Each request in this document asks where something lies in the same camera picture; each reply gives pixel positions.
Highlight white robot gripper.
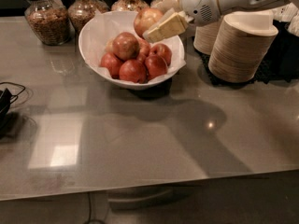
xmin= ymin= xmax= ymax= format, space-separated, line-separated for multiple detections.
xmin=143 ymin=0 xmax=221 ymax=43

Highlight yellowish red top apple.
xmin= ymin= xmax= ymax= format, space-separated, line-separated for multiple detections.
xmin=134 ymin=7 xmax=164 ymax=37

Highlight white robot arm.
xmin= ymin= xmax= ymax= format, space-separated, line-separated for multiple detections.
xmin=143 ymin=0 xmax=299 ymax=43

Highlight red right back apple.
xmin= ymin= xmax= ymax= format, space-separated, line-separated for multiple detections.
xmin=149 ymin=43 xmax=172 ymax=65

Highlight red front right apple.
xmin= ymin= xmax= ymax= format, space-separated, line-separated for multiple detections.
xmin=145 ymin=54 xmax=168 ymax=80

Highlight large red top-left apple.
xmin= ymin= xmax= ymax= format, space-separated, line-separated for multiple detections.
xmin=112 ymin=32 xmax=140 ymax=61

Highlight white bowl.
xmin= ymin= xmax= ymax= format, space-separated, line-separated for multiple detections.
xmin=78 ymin=10 xmax=186 ymax=91

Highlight red front middle apple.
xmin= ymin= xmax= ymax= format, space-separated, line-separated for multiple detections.
xmin=119 ymin=59 xmax=147 ymax=84

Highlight white paper bowl liner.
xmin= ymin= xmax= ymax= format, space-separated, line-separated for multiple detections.
xmin=81 ymin=9 xmax=187 ymax=85

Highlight red left apple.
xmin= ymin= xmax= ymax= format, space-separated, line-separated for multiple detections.
xmin=100 ymin=52 xmax=122 ymax=79

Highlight rear stack paper bowls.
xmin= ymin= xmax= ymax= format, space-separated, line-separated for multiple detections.
xmin=193 ymin=19 xmax=222 ymax=55

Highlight stack paper bowls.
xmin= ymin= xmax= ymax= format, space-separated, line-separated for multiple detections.
xmin=208 ymin=10 xmax=278 ymax=83
xmin=193 ymin=19 xmax=222 ymax=55

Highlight front stack paper bowls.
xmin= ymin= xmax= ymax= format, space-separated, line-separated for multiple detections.
xmin=208 ymin=10 xmax=278 ymax=83

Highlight black mat under stacks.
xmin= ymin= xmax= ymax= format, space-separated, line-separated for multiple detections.
xmin=196 ymin=21 xmax=299 ymax=86

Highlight glass jar of granola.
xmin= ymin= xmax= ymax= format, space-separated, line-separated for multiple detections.
xmin=24 ymin=0 xmax=70 ymax=46

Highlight black device with cable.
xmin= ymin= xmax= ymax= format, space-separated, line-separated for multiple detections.
xmin=0 ymin=81 xmax=26 ymax=130

